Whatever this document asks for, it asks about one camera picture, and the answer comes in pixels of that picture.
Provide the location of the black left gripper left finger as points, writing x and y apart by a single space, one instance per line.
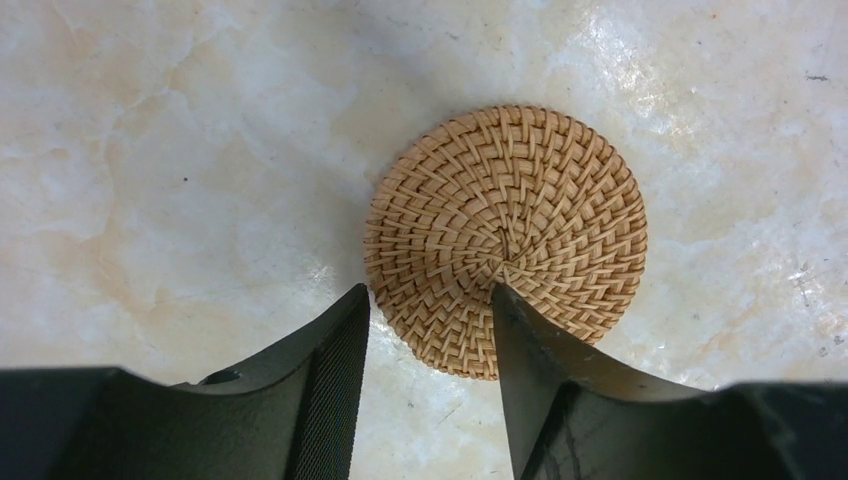
287 412

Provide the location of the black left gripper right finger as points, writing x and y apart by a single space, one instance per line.
573 412

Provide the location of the woven rattan coaster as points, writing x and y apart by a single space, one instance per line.
515 195

